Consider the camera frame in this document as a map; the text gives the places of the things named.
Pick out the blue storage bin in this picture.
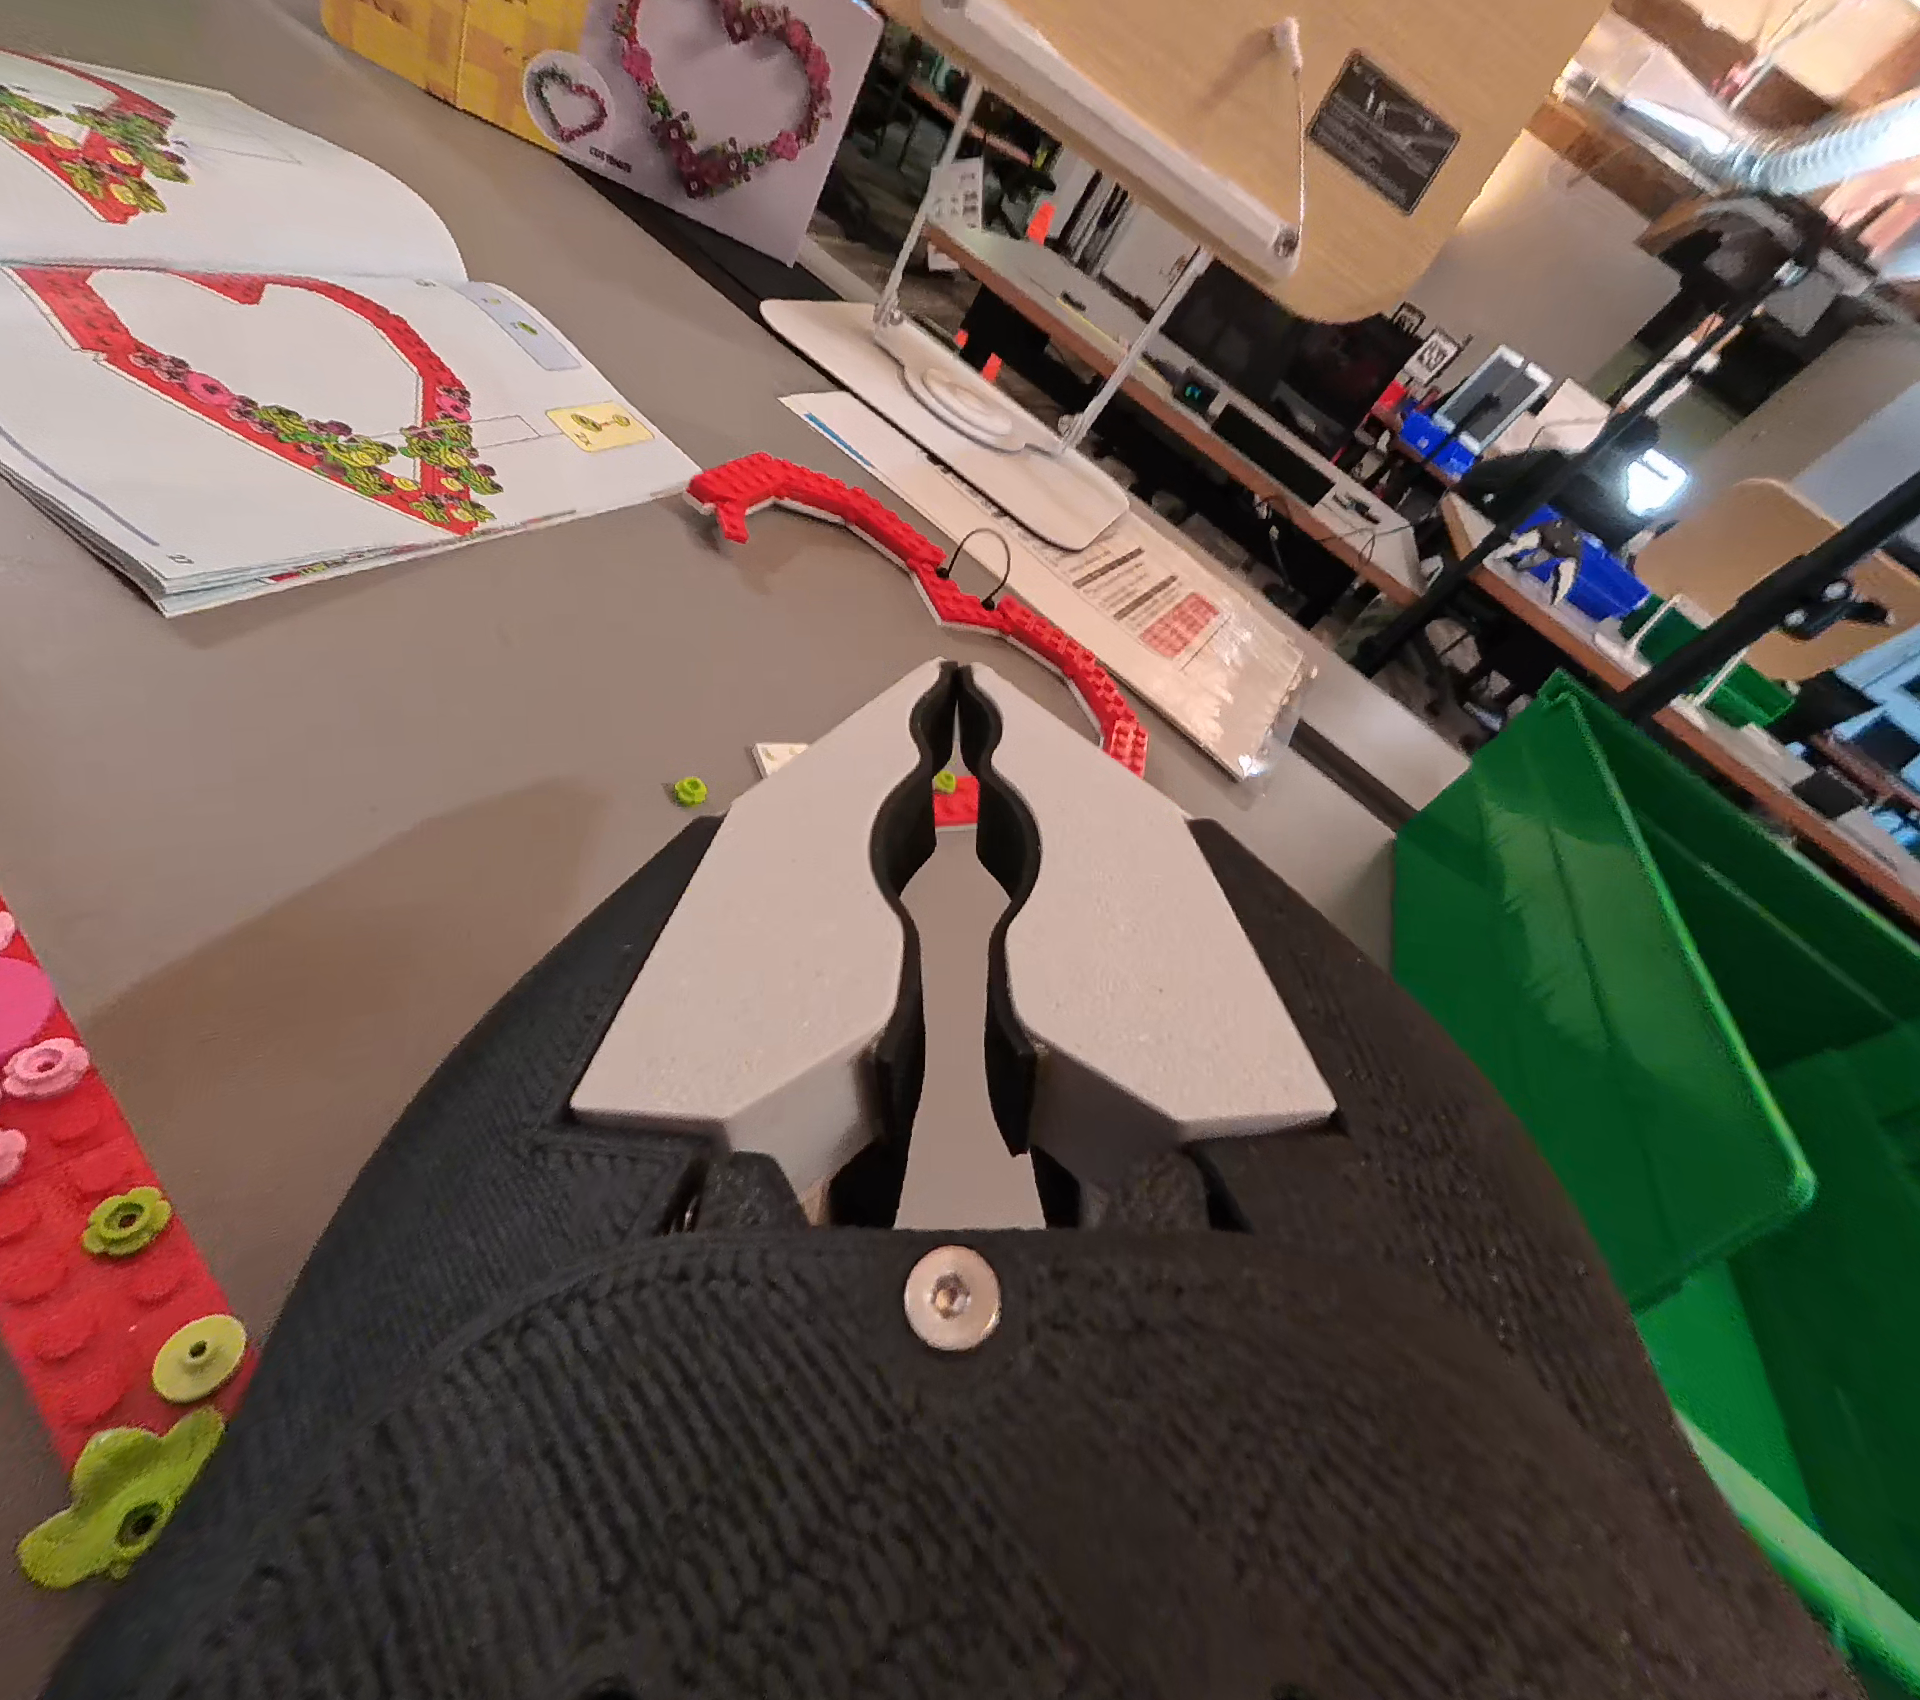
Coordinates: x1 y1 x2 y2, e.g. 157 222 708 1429
1399 407 1491 483
1513 512 1653 621

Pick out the red lego heart frame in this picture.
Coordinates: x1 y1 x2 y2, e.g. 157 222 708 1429
0 452 1152 1591

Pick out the long background work table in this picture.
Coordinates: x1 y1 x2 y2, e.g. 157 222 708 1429
915 215 1920 923

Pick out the black tripod stand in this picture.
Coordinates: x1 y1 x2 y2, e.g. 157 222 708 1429
1357 230 1920 720

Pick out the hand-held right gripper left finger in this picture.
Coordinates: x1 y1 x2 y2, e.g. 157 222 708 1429
571 660 960 1227

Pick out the lego instruction booklet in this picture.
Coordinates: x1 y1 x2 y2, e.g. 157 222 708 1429
0 46 703 619

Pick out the green plastic bin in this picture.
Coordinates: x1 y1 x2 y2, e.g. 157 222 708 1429
1393 672 1920 1688

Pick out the clear plastic bag with papers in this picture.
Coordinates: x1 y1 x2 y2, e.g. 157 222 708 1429
780 392 1320 784

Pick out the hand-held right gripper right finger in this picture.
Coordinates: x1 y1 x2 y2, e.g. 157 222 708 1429
957 662 1341 1227

